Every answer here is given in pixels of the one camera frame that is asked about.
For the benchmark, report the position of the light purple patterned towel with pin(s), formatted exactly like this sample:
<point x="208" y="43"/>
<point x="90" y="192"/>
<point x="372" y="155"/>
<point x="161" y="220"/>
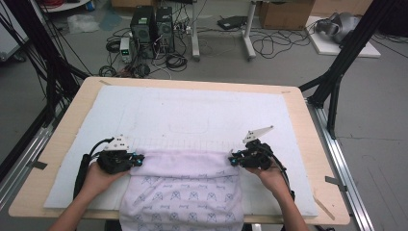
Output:
<point x="183" y="192"/>

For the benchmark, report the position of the thin wooden stick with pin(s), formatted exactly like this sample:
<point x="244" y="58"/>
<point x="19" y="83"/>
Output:
<point x="324" y="205"/>

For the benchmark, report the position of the white foam mat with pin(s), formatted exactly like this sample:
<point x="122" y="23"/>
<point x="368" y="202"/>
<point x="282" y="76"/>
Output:
<point x="192" y="118"/>

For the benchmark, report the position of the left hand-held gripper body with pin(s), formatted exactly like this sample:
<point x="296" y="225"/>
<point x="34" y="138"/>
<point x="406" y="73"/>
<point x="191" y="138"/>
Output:
<point x="114" y="160"/>

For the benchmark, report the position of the person's left hand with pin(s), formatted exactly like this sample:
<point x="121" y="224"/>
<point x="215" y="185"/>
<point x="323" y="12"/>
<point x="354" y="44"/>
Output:
<point x="97" y="179"/>

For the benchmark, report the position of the wide black computer tower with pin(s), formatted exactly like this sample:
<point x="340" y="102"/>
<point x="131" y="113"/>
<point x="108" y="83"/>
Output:
<point x="142" y="30"/>

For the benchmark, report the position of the white power supply unit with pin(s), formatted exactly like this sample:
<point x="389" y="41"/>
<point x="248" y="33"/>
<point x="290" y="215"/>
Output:
<point x="125" y="49"/>

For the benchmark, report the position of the white desk leg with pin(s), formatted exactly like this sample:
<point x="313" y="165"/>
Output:
<point x="248" y="38"/>
<point x="195" y="35"/>

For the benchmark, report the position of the white floor board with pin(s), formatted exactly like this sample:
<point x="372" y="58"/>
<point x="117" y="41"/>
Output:
<point x="324" y="46"/>

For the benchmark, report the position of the grey metal bracket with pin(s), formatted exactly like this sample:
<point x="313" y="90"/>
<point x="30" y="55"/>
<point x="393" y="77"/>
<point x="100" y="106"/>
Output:
<point x="335" y="182"/>

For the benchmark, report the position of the grey headset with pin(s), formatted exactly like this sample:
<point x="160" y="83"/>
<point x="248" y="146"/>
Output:
<point x="340" y="25"/>

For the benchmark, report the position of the person's right hand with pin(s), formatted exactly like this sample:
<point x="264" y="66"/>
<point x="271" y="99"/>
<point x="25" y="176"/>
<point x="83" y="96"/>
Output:
<point x="271" y="179"/>

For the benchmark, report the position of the brown cardboard box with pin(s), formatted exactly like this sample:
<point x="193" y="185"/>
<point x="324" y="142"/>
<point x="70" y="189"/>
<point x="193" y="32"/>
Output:
<point x="285" y="14"/>

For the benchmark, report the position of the narrow black computer tower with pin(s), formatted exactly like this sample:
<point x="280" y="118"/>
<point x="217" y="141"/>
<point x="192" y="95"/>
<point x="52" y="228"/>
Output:
<point x="165" y="30"/>

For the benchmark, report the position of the clear plastic bag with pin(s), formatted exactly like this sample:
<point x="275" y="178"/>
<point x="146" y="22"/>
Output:
<point x="82" y="23"/>

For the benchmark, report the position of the black metal frame stand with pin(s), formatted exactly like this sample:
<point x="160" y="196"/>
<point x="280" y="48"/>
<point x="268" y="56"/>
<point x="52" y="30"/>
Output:
<point x="346" y="51"/>
<point x="48" y="57"/>

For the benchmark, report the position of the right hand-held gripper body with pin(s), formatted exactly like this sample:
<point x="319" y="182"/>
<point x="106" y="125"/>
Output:
<point x="256" y="155"/>

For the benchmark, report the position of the aluminium rail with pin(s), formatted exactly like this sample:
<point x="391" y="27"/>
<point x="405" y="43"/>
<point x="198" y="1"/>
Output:
<point x="343" y="173"/>
<point x="22" y="166"/>

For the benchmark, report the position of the flat black laptop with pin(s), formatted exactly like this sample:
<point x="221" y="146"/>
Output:
<point x="232" y="22"/>

